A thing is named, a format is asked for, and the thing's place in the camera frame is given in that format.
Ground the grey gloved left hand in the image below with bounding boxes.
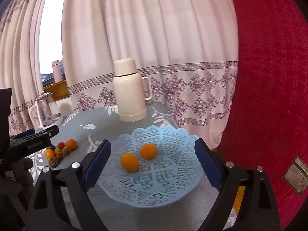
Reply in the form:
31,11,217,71
1,158,33,230

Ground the pink bottle on sill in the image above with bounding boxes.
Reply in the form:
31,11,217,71
52,60,63,83

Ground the red tomato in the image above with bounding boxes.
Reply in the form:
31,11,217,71
56,152,64,160
58,142,65,149

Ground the light blue lace basket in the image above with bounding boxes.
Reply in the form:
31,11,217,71
97,126,204,208

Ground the glass kettle white handle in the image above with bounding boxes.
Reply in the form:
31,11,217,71
29,92,63,130

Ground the sofa label tag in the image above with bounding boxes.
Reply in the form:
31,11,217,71
283,157,308,196

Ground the red tomato back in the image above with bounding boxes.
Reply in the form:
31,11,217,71
58,142,65,149

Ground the red quilted sofa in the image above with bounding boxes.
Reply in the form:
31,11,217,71
218,0,307,229

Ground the white patterned curtain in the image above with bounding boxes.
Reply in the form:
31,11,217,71
0,0,239,150

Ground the wooden window sill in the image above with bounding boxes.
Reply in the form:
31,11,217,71
44,80,69,101

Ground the dark passion fruit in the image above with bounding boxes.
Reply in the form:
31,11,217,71
46,145,55,151
49,157,61,168

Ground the dark passion fruit back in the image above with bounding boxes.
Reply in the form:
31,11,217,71
46,145,55,151

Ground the cream thermos flask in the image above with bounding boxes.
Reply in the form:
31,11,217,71
113,58,152,123

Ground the large orange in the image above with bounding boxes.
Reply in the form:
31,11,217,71
121,153,139,173
45,149,56,159

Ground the red tomato front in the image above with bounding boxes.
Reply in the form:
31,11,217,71
56,152,64,160

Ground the dark passion fruit front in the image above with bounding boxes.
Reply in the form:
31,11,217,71
49,157,61,168

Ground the yellow-green fruit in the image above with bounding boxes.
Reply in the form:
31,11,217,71
54,148,62,154
62,146,70,156

